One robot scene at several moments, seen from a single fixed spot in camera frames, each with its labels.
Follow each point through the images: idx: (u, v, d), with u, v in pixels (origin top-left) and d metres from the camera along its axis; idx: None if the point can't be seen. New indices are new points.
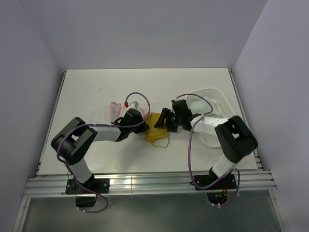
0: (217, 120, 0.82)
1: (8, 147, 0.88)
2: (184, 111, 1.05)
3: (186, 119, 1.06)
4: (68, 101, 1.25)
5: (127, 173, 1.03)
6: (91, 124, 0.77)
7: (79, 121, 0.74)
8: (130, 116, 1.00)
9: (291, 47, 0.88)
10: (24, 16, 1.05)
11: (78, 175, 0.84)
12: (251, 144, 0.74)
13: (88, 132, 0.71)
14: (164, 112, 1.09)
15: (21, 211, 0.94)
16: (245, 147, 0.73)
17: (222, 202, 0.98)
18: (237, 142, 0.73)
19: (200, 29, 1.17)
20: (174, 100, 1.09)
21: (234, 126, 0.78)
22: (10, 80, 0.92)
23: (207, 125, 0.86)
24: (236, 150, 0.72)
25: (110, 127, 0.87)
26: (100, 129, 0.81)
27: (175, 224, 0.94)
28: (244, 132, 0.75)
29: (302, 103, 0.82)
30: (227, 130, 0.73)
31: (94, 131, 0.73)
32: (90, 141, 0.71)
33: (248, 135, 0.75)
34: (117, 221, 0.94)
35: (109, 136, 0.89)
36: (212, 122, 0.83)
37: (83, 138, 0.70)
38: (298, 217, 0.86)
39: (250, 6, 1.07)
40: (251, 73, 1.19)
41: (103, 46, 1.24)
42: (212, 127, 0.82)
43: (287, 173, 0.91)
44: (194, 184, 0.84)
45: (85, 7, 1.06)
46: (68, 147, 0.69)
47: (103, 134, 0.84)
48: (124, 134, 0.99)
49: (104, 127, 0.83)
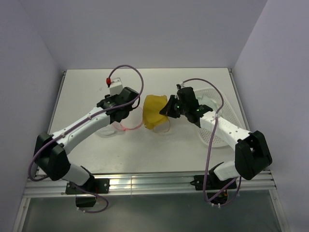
0: (235, 130, 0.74)
1: (8, 147, 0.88)
2: (189, 101, 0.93)
3: (191, 110, 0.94)
4: (68, 101, 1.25)
5: (127, 173, 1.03)
6: (58, 137, 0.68)
7: (45, 139, 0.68)
8: (127, 94, 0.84)
9: (290, 47, 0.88)
10: (24, 16, 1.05)
11: (77, 179, 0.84)
12: (265, 162, 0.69)
13: (53, 152, 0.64)
14: (171, 101, 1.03)
15: (21, 211, 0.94)
16: (259, 166, 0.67)
17: (222, 202, 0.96)
18: (253, 162, 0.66)
19: (200, 29, 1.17)
20: (180, 86, 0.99)
21: (252, 140, 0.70)
22: (10, 79, 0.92)
23: (223, 132, 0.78)
24: (251, 169, 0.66)
25: (90, 121, 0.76)
26: (75, 135, 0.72)
27: (175, 224, 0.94)
28: (263, 151, 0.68)
29: (302, 103, 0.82)
30: (248, 150, 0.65)
31: (61, 148, 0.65)
32: (63, 157, 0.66)
33: (266, 154, 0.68)
34: (117, 221, 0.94)
35: (95, 127, 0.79)
36: (229, 132, 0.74)
37: (49, 159, 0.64)
38: (299, 217, 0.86)
39: (249, 6, 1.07)
40: (251, 73, 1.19)
41: (102, 46, 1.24)
42: (229, 137, 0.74)
43: (288, 173, 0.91)
44: (203, 191, 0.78)
45: (85, 8, 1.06)
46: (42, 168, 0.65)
47: (83, 133, 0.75)
48: (121, 112, 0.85)
49: (77, 129, 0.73)
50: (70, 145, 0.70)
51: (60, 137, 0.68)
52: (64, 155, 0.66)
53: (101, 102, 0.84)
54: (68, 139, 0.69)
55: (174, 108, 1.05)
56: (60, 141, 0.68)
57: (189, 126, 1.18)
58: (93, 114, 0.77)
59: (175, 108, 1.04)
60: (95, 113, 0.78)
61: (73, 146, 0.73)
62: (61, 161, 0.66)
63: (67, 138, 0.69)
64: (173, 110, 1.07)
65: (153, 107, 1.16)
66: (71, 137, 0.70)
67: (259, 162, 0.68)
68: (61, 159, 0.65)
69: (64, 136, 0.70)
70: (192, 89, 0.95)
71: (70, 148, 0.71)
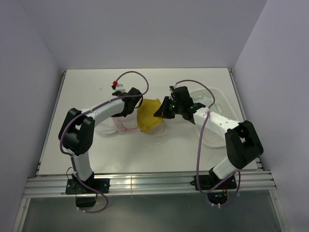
0: (226, 121, 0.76)
1: (8, 147, 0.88)
2: (184, 99, 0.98)
3: (186, 108, 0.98)
4: (68, 101, 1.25)
5: (126, 173, 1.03)
6: (88, 111, 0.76)
7: (74, 113, 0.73)
8: (136, 90, 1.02)
9: (290, 46, 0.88)
10: (24, 16, 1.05)
11: (81, 172, 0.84)
12: (257, 151, 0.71)
13: (84, 122, 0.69)
14: (165, 102, 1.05)
15: (21, 211, 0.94)
16: (250, 154, 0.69)
17: (222, 202, 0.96)
18: (244, 151, 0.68)
19: (200, 29, 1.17)
20: (173, 87, 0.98)
21: (242, 131, 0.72)
22: (9, 80, 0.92)
23: (215, 125, 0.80)
24: (243, 158, 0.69)
25: (109, 104, 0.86)
26: (100, 112, 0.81)
27: (175, 223, 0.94)
28: (253, 139, 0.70)
29: (303, 103, 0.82)
30: (237, 137, 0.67)
31: (91, 119, 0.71)
32: (91, 129, 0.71)
33: (256, 143, 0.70)
34: (118, 221, 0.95)
35: (111, 111, 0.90)
36: (220, 123, 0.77)
37: (81, 129, 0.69)
38: (299, 217, 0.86)
39: (250, 5, 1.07)
40: (251, 73, 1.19)
41: (103, 45, 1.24)
42: (219, 128, 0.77)
43: (288, 173, 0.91)
44: (198, 185, 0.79)
45: (85, 8, 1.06)
46: (71, 139, 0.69)
47: (104, 113, 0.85)
48: (131, 104, 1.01)
49: (102, 108, 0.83)
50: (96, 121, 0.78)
51: (89, 112, 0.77)
52: (91, 127, 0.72)
53: (115, 92, 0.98)
54: (95, 115, 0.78)
55: (169, 108, 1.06)
56: (89, 115, 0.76)
57: (189, 126, 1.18)
58: (112, 98, 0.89)
59: (171, 108, 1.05)
60: (114, 98, 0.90)
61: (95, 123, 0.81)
62: (90, 132, 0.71)
63: (94, 113, 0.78)
64: (169, 111, 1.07)
65: (147, 109, 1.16)
66: (97, 113, 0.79)
67: (250, 150, 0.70)
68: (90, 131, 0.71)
69: (92, 112, 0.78)
70: (185, 88, 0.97)
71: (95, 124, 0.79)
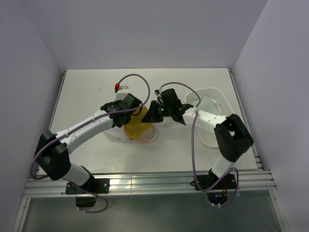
0: (214, 117, 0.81)
1: (7, 147, 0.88)
2: (173, 102, 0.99)
3: (175, 110, 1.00)
4: (67, 101, 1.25)
5: (127, 173, 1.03)
6: (62, 137, 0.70)
7: (48, 138, 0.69)
8: (131, 99, 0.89)
9: (290, 46, 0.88)
10: (24, 16, 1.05)
11: (77, 179, 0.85)
12: (247, 142, 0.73)
13: (57, 152, 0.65)
14: (153, 106, 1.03)
15: (21, 210, 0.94)
16: (241, 146, 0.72)
17: (222, 202, 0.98)
18: (235, 143, 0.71)
19: (200, 29, 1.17)
20: (158, 92, 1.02)
21: (231, 124, 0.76)
22: (9, 80, 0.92)
23: (204, 123, 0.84)
24: (234, 150, 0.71)
25: (93, 123, 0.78)
26: (78, 135, 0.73)
27: (175, 223, 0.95)
28: (242, 131, 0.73)
29: (303, 103, 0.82)
30: (226, 131, 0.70)
31: (64, 147, 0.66)
32: (65, 157, 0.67)
33: (245, 135, 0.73)
34: (118, 221, 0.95)
35: (97, 130, 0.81)
36: (208, 120, 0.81)
37: (53, 158, 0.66)
38: (299, 217, 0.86)
39: (250, 5, 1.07)
40: (251, 73, 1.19)
41: (103, 45, 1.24)
42: (208, 124, 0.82)
43: (288, 173, 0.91)
44: (198, 186, 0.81)
45: (85, 7, 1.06)
46: (44, 166, 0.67)
47: (86, 135, 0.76)
48: (123, 118, 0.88)
49: (81, 130, 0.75)
50: (73, 145, 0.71)
51: (63, 137, 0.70)
52: (66, 155, 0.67)
53: (104, 106, 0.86)
54: (71, 139, 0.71)
55: (158, 111, 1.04)
56: (63, 140, 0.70)
57: (189, 126, 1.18)
58: (97, 116, 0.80)
59: (160, 111, 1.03)
60: (99, 116, 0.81)
61: (75, 146, 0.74)
62: (63, 160, 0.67)
63: (71, 137, 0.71)
64: (157, 115, 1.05)
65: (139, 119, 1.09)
66: (75, 137, 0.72)
67: (241, 142, 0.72)
68: (65, 157, 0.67)
69: (68, 136, 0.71)
70: (173, 90, 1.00)
71: (72, 149, 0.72)
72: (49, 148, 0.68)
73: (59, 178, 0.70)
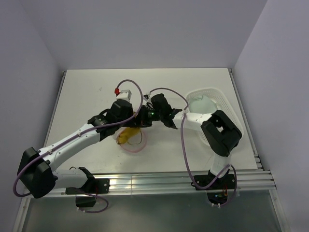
0: (200, 116, 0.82)
1: (7, 147, 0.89)
2: (164, 107, 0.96)
3: (166, 115, 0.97)
4: (67, 101, 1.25)
5: (127, 173, 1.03)
6: (45, 153, 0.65)
7: (31, 155, 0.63)
8: (117, 108, 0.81)
9: (290, 46, 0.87)
10: (24, 17, 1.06)
11: (77, 182, 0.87)
12: (236, 135, 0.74)
13: (39, 171, 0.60)
14: (143, 110, 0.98)
15: (21, 210, 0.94)
16: (230, 140, 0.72)
17: (222, 202, 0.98)
18: (223, 137, 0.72)
19: (200, 29, 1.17)
20: (147, 96, 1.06)
21: (217, 120, 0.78)
22: (9, 80, 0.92)
23: (192, 123, 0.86)
24: (224, 144, 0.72)
25: (79, 138, 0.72)
26: (62, 152, 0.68)
27: (174, 223, 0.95)
28: (229, 125, 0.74)
29: (302, 103, 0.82)
30: (212, 126, 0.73)
31: (47, 166, 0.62)
32: (48, 177, 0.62)
33: (232, 128, 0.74)
34: (117, 221, 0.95)
35: (84, 145, 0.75)
36: (196, 119, 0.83)
37: (35, 179, 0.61)
38: (299, 217, 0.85)
39: (250, 5, 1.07)
40: (251, 73, 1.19)
41: (103, 45, 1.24)
42: (196, 123, 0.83)
43: (288, 174, 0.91)
44: (195, 185, 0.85)
45: (84, 8, 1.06)
46: (26, 184, 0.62)
47: (72, 151, 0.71)
48: (110, 130, 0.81)
49: (66, 146, 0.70)
50: (57, 163, 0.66)
51: (47, 153, 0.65)
52: (49, 174, 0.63)
53: (91, 119, 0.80)
54: (54, 157, 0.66)
55: (147, 114, 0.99)
56: (47, 158, 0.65)
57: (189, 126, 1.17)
58: (83, 130, 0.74)
59: (150, 115, 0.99)
60: (85, 130, 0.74)
61: (60, 163, 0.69)
62: (47, 179, 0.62)
63: (54, 155, 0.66)
64: (147, 120, 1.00)
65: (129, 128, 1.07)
66: (58, 153, 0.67)
67: (229, 136, 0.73)
68: (48, 177, 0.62)
69: (51, 152, 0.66)
70: (161, 94, 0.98)
71: (56, 166, 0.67)
72: (31, 166, 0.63)
73: (40, 197, 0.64)
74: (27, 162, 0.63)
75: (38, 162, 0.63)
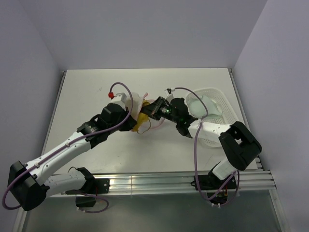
0: (218, 126, 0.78)
1: (7, 147, 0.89)
2: (182, 112, 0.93)
3: (182, 122, 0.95)
4: (67, 101, 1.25)
5: (127, 173, 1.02)
6: (32, 168, 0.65)
7: (18, 170, 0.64)
8: (107, 114, 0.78)
9: (291, 46, 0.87)
10: (24, 16, 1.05)
11: (76, 184, 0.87)
12: (255, 149, 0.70)
13: (27, 186, 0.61)
14: (161, 102, 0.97)
15: (21, 210, 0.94)
16: (248, 153, 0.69)
17: (222, 202, 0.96)
18: (242, 150, 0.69)
19: (200, 29, 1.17)
20: (170, 91, 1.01)
21: (235, 132, 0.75)
22: (9, 80, 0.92)
23: (208, 133, 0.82)
24: (242, 158, 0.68)
25: (67, 149, 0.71)
26: (49, 165, 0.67)
27: (175, 223, 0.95)
28: (248, 137, 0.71)
29: (303, 103, 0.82)
30: (231, 139, 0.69)
31: (34, 180, 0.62)
32: (37, 190, 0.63)
33: (252, 141, 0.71)
34: (118, 221, 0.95)
35: (74, 154, 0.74)
36: (213, 129, 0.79)
37: (23, 194, 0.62)
38: (299, 217, 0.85)
39: (250, 5, 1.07)
40: (251, 73, 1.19)
41: (102, 45, 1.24)
42: (213, 134, 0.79)
43: (288, 174, 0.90)
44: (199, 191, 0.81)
45: (84, 7, 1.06)
46: (18, 198, 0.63)
47: (61, 162, 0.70)
48: (102, 137, 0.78)
49: (53, 158, 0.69)
50: (45, 176, 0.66)
51: (34, 168, 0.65)
52: (37, 188, 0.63)
53: (82, 126, 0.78)
54: (42, 170, 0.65)
55: (161, 109, 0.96)
56: (34, 172, 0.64)
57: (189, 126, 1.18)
58: (71, 140, 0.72)
59: (164, 111, 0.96)
60: (74, 139, 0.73)
61: (49, 175, 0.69)
62: (36, 193, 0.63)
63: (41, 168, 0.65)
64: (158, 115, 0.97)
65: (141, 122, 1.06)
66: (46, 166, 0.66)
67: (247, 148, 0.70)
68: (35, 192, 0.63)
69: (39, 166, 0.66)
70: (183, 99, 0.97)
71: (44, 179, 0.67)
72: (18, 181, 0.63)
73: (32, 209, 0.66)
74: (15, 176, 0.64)
75: (25, 177, 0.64)
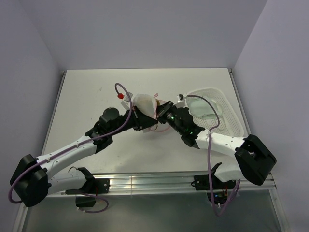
0: (231, 140, 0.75)
1: (7, 146, 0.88)
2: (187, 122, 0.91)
3: (187, 132, 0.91)
4: (67, 102, 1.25)
5: (127, 173, 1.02)
6: (43, 161, 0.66)
7: (28, 162, 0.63)
8: (105, 121, 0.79)
9: (291, 46, 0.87)
10: (24, 16, 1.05)
11: (76, 184, 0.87)
12: (270, 163, 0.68)
13: (35, 179, 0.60)
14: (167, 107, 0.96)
15: (21, 210, 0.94)
16: (264, 168, 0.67)
17: (222, 202, 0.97)
18: (259, 166, 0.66)
19: (200, 29, 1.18)
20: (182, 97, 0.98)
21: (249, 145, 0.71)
22: (9, 80, 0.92)
23: (219, 146, 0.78)
24: (260, 174, 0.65)
25: (76, 149, 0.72)
26: (59, 162, 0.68)
27: (175, 223, 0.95)
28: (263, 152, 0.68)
29: (303, 102, 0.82)
30: (247, 155, 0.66)
31: (44, 173, 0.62)
32: (43, 184, 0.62)
33: (267, 155, 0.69)
34: (118, 221, 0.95)
35: (80, 156, 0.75)
36: (226, 143, 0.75)
37: (30, 187, 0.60)
38: (299, 217, 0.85)
39: (250, 5, 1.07)
40: (251, 73, 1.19)
41: (102, 45, 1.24)
42: (226, 149, 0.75)
43: (288, 174, 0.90)
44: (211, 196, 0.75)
45: (84, 7, 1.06)
46: (21, 193, 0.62)
47: (69, 160, 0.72)
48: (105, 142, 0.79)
49: (64, 155, 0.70)
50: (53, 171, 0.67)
51: (45, 162, 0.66)
52: (44, 182, 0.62)
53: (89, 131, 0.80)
54: (51, 166, 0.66)
55: (166, 114, 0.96)
56: (44, 166, 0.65)
57: None
58: (81, 142, 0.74)
59: (169, 117, 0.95)
60: (83, 141, 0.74)
61: (56, 172, 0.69)
62: (42, 186, 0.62)
63: (52, 163, 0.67)
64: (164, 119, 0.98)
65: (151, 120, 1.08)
66: (56, 162, 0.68)
67: (263, 163, 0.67)
68: (42, 185, 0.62)
69: (49, 161, 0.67)
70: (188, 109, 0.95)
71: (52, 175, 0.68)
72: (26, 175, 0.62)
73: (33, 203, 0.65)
74: (23, 169, 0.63)
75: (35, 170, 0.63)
